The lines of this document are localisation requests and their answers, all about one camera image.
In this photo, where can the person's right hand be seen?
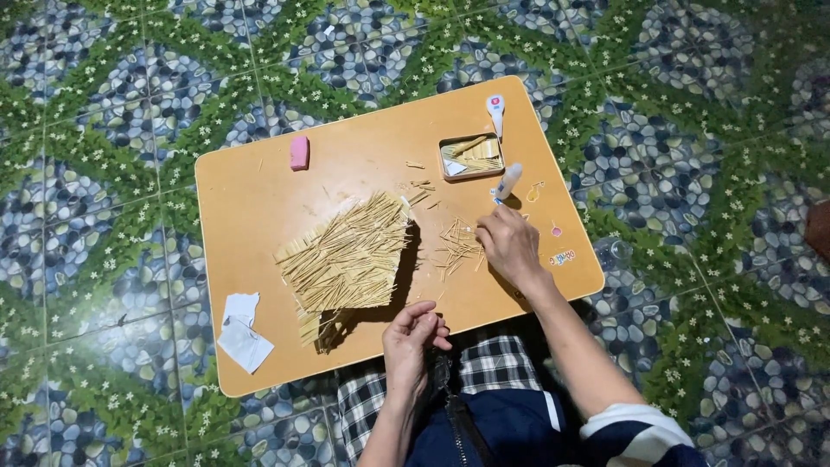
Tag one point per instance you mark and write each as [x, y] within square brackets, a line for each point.
[513, 250]

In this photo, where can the person's left hand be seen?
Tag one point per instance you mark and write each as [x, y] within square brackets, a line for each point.
[405, 350]

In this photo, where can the person's left fingers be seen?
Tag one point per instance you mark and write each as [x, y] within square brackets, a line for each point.
[436, 327]

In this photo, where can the person's right fingers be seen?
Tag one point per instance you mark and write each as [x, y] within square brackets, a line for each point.
[486, 228]

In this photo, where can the pile of loose toothpicks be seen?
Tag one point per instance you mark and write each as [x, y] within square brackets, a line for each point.
[458, 248]

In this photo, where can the clear glue bottle blue cap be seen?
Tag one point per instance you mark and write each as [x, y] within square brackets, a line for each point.
[508, 180]

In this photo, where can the person's plaid trousers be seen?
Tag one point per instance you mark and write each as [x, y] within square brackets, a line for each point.
[496, 366]

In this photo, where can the rectangular metal tin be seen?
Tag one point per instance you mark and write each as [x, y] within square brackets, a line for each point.
[471, 156]

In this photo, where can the bundle of sticks in tin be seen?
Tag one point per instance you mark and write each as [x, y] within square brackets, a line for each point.
[476, 154]

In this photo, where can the scattered short stick bits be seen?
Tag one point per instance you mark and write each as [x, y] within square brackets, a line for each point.
[419, 189]

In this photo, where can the toothpick model house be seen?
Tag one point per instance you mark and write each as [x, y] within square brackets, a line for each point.
[343, 259]

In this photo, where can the person's navy zip jacket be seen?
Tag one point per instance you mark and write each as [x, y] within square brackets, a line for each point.
[519, 431]

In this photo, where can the large torn white paper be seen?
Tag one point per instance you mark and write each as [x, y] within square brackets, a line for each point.
[245, 347]

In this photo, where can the small torn white paper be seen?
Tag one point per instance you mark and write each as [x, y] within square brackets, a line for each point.
[240, 309]

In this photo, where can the pink eraser block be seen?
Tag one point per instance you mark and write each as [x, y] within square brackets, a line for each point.
[299, 153]

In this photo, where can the brown object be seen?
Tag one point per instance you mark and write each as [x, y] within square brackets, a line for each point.
[819, 230]

